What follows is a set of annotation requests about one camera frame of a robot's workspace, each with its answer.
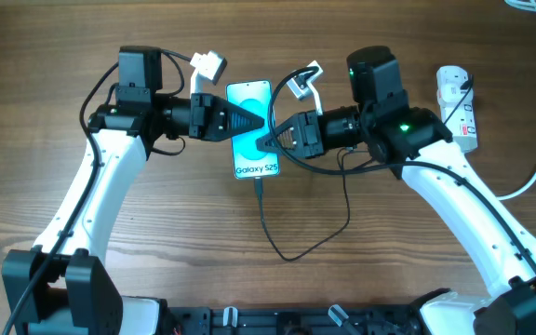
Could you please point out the smartphone with teal screen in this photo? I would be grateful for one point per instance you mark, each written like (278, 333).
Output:
(249, 162)

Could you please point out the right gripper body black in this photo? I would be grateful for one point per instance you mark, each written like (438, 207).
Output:
(314, 136)

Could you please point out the white power strip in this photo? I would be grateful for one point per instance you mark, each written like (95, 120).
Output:
(455, 96)

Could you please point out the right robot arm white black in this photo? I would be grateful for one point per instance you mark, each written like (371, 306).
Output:
(416, 146)

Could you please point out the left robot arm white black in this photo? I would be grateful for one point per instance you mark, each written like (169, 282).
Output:
(60, 285)

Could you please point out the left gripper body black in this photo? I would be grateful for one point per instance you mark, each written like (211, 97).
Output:
(200, 115)

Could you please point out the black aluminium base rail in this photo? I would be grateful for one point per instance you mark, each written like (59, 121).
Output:
(373, 320)

